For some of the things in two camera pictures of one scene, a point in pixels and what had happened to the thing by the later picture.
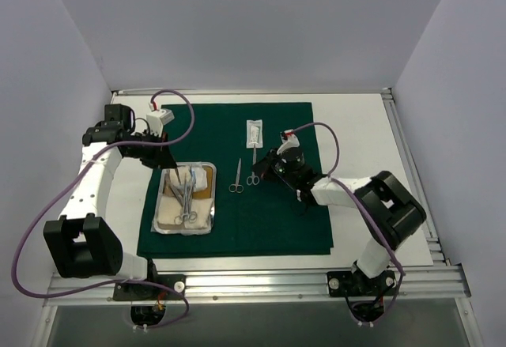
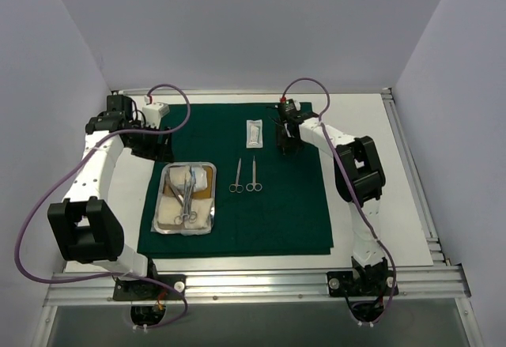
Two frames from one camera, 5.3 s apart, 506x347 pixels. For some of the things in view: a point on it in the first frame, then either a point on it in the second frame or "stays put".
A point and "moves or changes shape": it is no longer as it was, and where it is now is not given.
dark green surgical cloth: (254, 216) stays put
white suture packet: (254, 133) stays put
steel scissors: (253, 179) moves or changes shape
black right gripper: (271, 164) → (286, 137)
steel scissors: (239, 188) stays put
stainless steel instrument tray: (186, 200) stays put
